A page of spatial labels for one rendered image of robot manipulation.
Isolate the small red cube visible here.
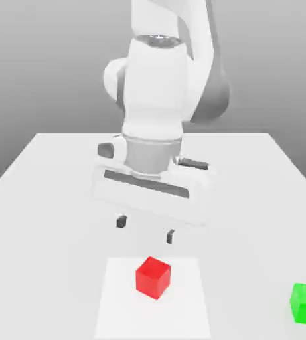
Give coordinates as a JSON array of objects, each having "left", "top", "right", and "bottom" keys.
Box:
[{"left": 135, "top": 255, "right": 172, "bottom": 301}]

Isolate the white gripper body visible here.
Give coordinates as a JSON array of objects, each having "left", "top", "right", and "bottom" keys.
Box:
[{"left": 90, "top": 158, "right": 218, "bottom": 228}]

